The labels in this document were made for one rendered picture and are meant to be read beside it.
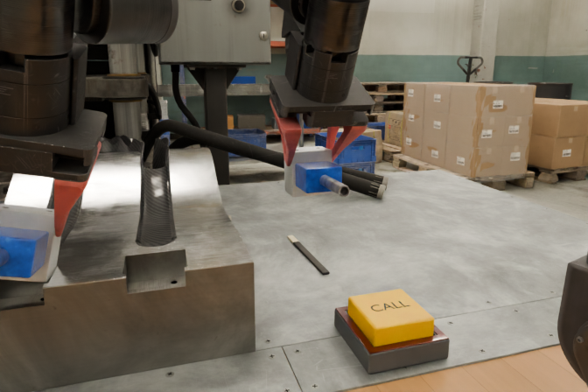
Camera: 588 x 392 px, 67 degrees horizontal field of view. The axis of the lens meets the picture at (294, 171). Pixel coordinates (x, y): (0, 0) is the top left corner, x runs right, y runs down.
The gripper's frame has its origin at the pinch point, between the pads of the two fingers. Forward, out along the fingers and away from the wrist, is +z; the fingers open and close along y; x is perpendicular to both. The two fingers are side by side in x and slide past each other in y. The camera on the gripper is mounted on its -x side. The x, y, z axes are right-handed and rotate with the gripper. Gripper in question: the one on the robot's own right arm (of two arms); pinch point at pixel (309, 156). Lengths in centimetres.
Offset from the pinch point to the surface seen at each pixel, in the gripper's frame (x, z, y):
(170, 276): 12.4, 3.4, 17.0
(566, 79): -495, 266, -656
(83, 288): 15.5, -0.4, 23.7
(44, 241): 13.5, -4.2, 26.0
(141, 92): -55, 23, 20
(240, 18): -76, 13, -5
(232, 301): 16.9, 2.2, 11.9
